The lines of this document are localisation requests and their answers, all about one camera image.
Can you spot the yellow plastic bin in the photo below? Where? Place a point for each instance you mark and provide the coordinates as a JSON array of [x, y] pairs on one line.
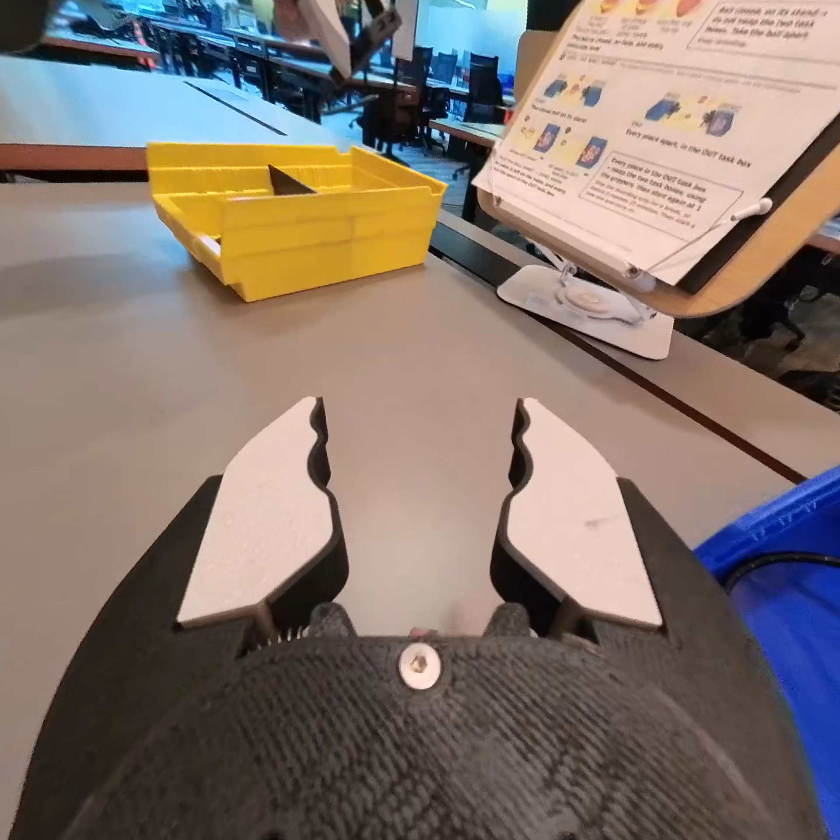
[[295, 236]]

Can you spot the printed instruction sheet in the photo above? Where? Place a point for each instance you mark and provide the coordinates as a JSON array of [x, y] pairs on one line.
[[656, 131]]

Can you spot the row of background desks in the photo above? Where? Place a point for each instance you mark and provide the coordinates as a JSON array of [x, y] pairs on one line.
[[197, 46]]

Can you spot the white stand base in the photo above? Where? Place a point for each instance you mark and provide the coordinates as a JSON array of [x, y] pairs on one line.
[[630, 334]]

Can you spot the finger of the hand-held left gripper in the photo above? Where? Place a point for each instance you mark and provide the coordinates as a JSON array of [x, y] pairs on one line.
[[374, 33], [331, 36]]

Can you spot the blue plastic bin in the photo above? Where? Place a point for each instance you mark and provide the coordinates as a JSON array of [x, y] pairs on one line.
[[800, 656]]

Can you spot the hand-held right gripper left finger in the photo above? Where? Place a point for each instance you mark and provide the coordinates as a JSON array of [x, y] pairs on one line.
[[262, 525]]

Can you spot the wooden background table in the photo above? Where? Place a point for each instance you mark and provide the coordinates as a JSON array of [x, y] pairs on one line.
[[466, 131]]

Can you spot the instruction sheet on wooden stand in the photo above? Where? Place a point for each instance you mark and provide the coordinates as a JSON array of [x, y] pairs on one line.
[[774, 262]]

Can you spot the black bin divider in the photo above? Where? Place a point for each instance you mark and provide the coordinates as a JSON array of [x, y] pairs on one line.
[[285, 184]]

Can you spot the black office chair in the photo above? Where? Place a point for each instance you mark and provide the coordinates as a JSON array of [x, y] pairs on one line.
[[482, 85], [394, 118]]

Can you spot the person's left hand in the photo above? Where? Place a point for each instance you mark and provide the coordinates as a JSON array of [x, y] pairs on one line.
[[294, 16]]

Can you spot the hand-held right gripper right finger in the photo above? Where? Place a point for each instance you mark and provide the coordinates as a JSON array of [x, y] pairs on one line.
[[577, 525]]

